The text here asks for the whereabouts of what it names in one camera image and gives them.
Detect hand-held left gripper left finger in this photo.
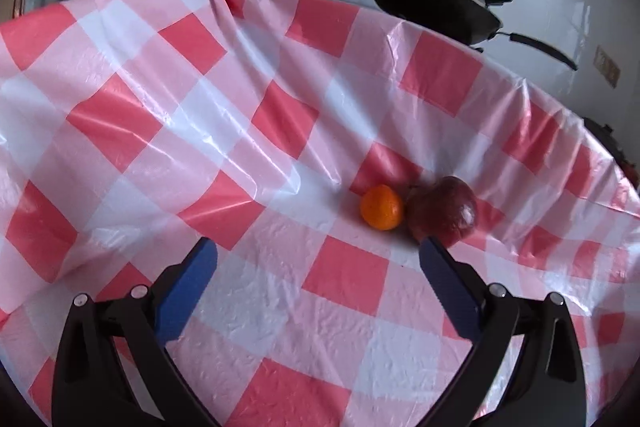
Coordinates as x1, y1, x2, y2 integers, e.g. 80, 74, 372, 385
51, 237, 219, 427

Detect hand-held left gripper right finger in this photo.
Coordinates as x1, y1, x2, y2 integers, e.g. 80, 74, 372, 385
419, 236, 587, 427

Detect dark red apple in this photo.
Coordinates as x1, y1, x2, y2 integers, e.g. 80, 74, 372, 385
404, 176, 478, 249

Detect orange mandarin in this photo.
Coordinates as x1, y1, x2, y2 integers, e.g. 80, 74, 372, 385
360, 185, 405, 232

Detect red white checkered tablecloth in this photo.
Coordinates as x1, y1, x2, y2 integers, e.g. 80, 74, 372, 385
0, 0, 640, 427

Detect red container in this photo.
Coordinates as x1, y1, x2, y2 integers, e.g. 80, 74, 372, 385
620, 157, 640, 188

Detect dark cooking pot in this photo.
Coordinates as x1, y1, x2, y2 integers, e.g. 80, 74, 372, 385
582, 117, 626, 152

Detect wall socket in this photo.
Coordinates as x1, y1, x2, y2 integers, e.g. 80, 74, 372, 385
595, 46, 622, 86

